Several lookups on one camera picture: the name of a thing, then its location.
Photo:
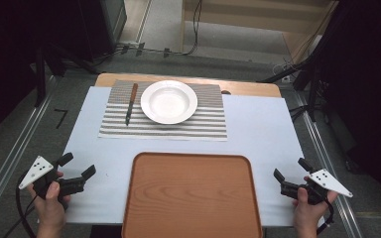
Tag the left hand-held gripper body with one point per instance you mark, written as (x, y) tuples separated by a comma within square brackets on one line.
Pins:
[(38, 170)]

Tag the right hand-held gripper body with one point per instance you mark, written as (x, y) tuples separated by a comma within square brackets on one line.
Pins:
[(327, 181)]

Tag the person's right hand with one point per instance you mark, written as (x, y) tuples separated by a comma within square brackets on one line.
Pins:
[(309, 213)]

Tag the person's left hand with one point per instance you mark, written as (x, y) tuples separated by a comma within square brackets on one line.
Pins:
[(50, 210)]

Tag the light blue table cover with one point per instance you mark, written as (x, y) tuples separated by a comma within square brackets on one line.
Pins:
[(264, 139)]

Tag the black metal stand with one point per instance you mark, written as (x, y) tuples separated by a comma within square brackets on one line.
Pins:
[(312, 89), (41, 72)]

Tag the striped placemat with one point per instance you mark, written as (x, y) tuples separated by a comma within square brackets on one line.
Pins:
[(208, 127)]

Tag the wooden tray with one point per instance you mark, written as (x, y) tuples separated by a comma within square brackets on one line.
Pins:
[(191, 198)]

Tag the white plate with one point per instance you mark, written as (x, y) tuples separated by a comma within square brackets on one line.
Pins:
[(169, 102)]

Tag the dark monitor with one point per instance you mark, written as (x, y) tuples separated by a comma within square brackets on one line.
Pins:
[(110, 23)]

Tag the metal floor rail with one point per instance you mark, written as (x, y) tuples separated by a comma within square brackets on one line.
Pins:
[(330, 172), (10, 162), (144, 20)]

